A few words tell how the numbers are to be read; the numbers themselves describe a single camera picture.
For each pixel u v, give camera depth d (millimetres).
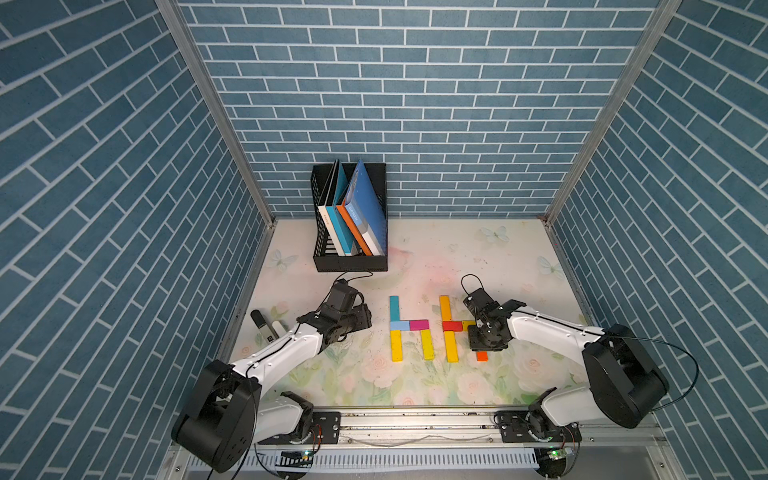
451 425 755
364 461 770
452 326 912
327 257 1085
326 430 725
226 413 407
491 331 655
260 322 866
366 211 1056
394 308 959
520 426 734
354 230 905
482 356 842
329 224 868
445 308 963
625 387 433
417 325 912
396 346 868
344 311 695
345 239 930
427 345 871
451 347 871
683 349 423
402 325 918
